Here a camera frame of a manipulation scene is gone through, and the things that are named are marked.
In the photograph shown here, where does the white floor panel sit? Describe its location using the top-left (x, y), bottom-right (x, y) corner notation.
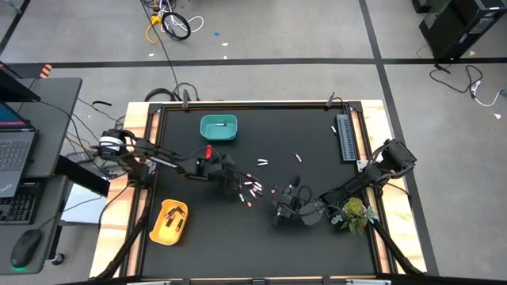
top-left (59, 182), bottom-right (110, 226)

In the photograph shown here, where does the black frame strut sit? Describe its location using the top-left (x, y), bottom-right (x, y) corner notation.
top-left (93, 189), bottom-right (154, 280)
top-left (370, 219), bottom-right (425, 277)

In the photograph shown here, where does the teal plastic bin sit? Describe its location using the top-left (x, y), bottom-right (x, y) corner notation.
top-left (199, 113), bottom-right (239, 143)

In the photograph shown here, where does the black cable loop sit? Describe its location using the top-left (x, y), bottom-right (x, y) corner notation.
top-left (143, 82), bottom-right (202, 103)

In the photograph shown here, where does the long black floor cable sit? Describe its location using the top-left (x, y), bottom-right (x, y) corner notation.
top-left (139, 0), bottom-right (181, 98)

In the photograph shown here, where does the yellow plastic bin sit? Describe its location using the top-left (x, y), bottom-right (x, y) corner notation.
top-left (148, 198), bottom-right (190, 246)

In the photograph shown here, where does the artificial green plant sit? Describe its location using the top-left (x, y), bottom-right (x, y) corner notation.
top-left (330, 196), bottom-right (379, 237)

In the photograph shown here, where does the grey laptop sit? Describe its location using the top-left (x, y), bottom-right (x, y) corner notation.
top-left (0, 101), bottom-right (40, 199)

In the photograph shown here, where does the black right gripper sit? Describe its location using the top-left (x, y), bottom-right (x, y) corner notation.
top-left (270, 188), bottom-right (308, 229)

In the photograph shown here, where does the black cable coil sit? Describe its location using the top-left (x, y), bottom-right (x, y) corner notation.
top-left (161, 11), bottom-right (192, 42)

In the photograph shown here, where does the black keyboard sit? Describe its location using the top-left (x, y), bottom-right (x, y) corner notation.
top-left (0, 192), bottom-right (40, 226)

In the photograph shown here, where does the black desk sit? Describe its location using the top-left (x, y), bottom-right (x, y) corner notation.
top-left (0, 77), bottom-right (83, 278)

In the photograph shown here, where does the black desk crossbar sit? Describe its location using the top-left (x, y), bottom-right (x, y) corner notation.
top-left (54, 154), bottom-right (111, 198)

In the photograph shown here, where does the black computer mouse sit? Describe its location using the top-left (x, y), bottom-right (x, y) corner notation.
top-left (10, 228), bottom-right (44, 271)

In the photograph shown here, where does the yellow cable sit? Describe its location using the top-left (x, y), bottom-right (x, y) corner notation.
top-left (144, 13), bottom-right (164, 45)

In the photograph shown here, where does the grey multi-port hub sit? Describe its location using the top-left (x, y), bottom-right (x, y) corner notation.
top-left (335, 113), bottom-right (359, 162)

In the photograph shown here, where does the black computer cabinet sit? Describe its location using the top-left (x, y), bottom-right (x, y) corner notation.
top-left (411, 0), bottom-right (507, 61)

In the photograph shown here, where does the white power adapter cable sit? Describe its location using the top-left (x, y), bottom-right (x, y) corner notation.
top-left (469, 80), bottom-right (507, 108)

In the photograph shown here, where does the black table mat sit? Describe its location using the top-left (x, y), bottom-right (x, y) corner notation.
top-left (140, 106), bottom-right (377, 278)

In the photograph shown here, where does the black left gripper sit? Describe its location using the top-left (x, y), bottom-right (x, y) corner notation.
top-left (212, 153), bottom-right (257, 199)

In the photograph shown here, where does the black monitor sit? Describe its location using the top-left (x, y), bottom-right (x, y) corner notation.
top-left (0, 62), bottom-right (42, 104)

